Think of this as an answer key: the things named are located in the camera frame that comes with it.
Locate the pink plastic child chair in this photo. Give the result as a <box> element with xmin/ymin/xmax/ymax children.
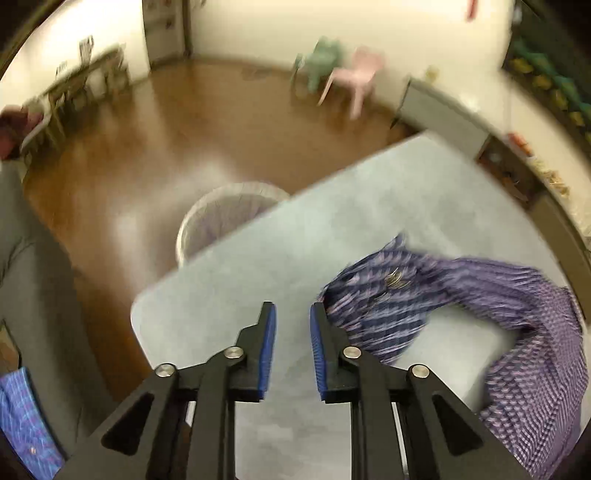
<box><xmin>318</xmin><ymin>46</ymin><xmax>386</xmax><ymax>120</ymax></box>

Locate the green yellow wall poster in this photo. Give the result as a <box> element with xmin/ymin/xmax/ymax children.
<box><xmin>503</xmin><ymin>0</ymin><xmax>591</xmax><ymax>139</ymax></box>

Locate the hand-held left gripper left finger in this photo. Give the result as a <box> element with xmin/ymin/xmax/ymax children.
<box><xmin>55</xmin><ymin>301</ymin><xmax>278</xmax><ymax>480</ymax></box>

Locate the grey sofa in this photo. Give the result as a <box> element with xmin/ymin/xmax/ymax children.
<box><xmin>0</xmin><ymin>161</ymin><xmax>116</xmax><ymax>462</ymax></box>

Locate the purple checked shirt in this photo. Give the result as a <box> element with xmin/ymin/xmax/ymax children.
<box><xmin>318</xmin><ymin>234</ymin><xmax>585</xmax><ymax>480</ymax></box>

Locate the green plastic child chair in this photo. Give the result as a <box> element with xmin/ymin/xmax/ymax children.
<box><xmin>290</xmin><ymin>37</ymin><xmax>347</xmax><ymax>93</ymax></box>

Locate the blue plaid cloth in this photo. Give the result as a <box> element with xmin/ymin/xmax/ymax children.
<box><xmin>0</xmin><ymin>368</ymin><xmax>65</xmax><ymax>478</ymax></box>

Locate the grey door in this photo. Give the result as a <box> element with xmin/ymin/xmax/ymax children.
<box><xmin>142</xmin><ymin>0</ymin><xmax>192</xmax><ymax>70</ymax></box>

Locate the white laundry basket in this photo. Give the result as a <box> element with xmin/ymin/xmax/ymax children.
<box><xmin>175</xmin><ymin>182</ymin><xmax>291</xmax><ymax>268</ymax></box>

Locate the dark red cloth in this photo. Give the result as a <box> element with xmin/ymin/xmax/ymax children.
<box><xmin>0</xmin><ymin>105</ymin><xmax>44</xmax><ymax>160</ymax></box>

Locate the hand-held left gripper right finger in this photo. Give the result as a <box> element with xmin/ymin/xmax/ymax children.
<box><xmin>310</xmin><ymin>302</ymin><xmax>532</xmax><ymax>480</ymax></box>

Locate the grey low cabinet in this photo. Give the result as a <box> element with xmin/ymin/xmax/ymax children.
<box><xmin>390</xmin><ymin>76</ymin><xmax>591</xmax><ymax>324</ymax></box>

